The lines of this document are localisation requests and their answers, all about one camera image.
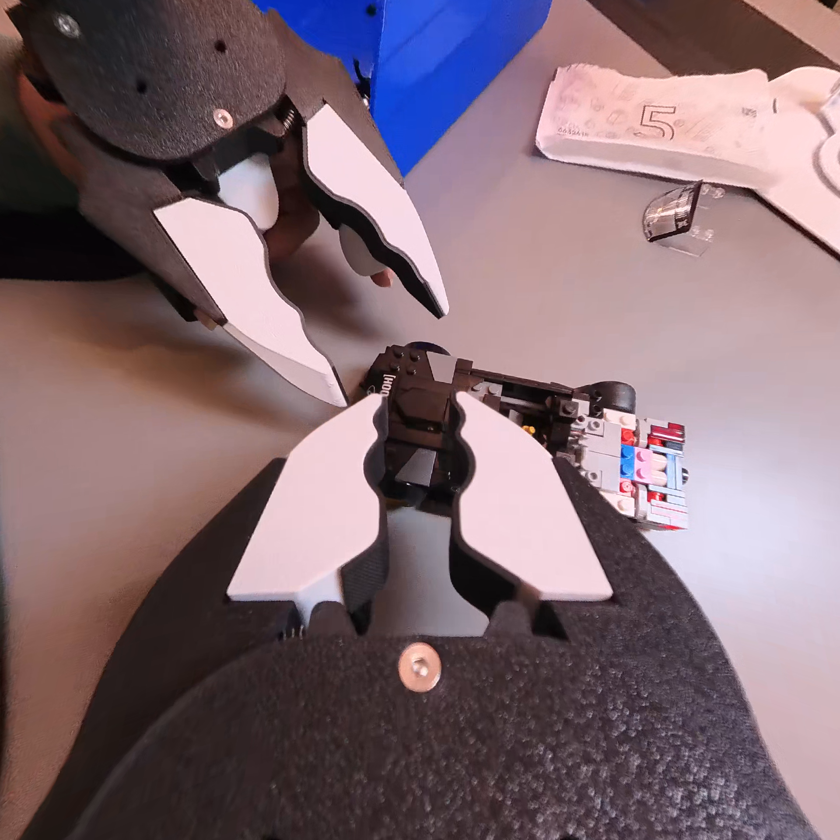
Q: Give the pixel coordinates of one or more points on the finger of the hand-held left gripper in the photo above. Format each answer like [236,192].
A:
[243,282]
[374,197]

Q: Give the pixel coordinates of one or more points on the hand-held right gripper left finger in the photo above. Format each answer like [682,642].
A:
[309,512]

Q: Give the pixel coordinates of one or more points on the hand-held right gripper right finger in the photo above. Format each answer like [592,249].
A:
[525,519]

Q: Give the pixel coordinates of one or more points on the black lego car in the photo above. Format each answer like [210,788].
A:
[578,420]

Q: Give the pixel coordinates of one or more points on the blue plastic bin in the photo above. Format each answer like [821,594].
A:
[433,59]

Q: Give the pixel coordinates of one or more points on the person's left forearm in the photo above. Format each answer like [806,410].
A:
[33,197]

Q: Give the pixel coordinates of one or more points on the clear lego windshield piece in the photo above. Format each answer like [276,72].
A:
[683,214]

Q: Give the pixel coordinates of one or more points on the white printed paper bag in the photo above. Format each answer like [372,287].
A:
[656,118]

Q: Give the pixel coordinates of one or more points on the white booklet stand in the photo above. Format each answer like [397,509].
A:
[807,145]

